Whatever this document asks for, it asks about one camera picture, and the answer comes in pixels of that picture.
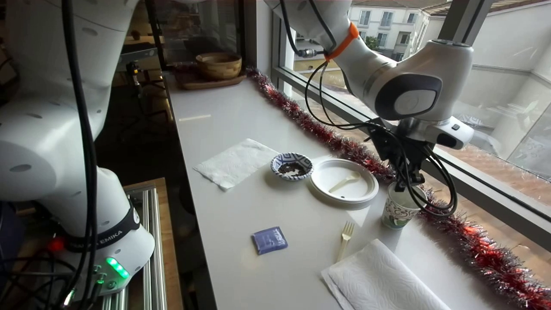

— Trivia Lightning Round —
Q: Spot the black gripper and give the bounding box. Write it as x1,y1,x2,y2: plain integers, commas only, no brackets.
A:
376,119,435,184

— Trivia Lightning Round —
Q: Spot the white patterned paper cup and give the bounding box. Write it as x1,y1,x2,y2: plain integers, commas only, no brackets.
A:
383,184,419,229

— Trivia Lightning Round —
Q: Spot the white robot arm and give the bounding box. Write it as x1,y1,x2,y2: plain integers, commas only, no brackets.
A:
0,0,472,301

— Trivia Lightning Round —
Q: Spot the small white plastic spoon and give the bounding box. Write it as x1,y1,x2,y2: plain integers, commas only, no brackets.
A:
330,175,359,193

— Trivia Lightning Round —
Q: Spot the white round plate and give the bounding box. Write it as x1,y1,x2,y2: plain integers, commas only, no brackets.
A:
311,158,379,210

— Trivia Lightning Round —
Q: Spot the white plastic fork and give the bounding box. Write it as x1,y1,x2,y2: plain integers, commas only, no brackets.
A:
335,220,357,262

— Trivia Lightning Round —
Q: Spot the blue patterned small bowl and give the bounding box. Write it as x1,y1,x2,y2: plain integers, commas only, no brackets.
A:
271,153,314,182

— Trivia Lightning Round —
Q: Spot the white folded cloth towel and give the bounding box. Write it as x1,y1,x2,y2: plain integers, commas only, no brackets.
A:
321,239,452,310

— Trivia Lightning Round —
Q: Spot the red tinsel garland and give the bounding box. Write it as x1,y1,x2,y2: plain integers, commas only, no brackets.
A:
247,67,551,310

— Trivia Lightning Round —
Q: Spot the blue tea bag packet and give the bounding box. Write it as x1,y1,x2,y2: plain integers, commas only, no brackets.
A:
252,227,288,255

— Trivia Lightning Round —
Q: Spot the white paper napkin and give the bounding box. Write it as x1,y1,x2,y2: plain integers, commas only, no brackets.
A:
197,138,278,191

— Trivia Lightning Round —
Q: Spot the woven basket bowl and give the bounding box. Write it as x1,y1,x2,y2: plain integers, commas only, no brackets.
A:
197,51,243,79

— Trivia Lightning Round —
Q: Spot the wooden tray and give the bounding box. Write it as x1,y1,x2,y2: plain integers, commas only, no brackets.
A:
175,70,245,91

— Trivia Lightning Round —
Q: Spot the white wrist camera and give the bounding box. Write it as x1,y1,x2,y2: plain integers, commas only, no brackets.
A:
436,117,474,150

